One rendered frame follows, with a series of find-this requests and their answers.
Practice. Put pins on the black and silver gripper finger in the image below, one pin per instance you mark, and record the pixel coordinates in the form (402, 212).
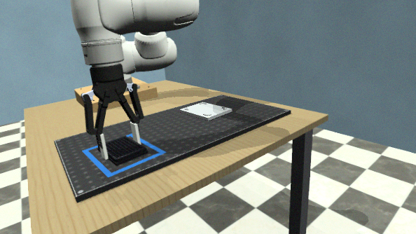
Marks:
(135, 118)
(99, 123)

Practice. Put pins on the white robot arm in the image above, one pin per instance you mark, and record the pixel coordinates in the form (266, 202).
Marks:
(110, 19)

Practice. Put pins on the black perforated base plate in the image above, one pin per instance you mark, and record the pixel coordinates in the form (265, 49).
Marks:
(176, 133)

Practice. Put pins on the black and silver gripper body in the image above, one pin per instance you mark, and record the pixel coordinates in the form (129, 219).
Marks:
(108, 78)

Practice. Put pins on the black well plate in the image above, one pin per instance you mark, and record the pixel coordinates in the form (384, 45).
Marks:
(123, 149)

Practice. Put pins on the blue tape outline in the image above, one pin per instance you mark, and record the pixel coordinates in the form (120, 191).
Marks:
(108, 173)

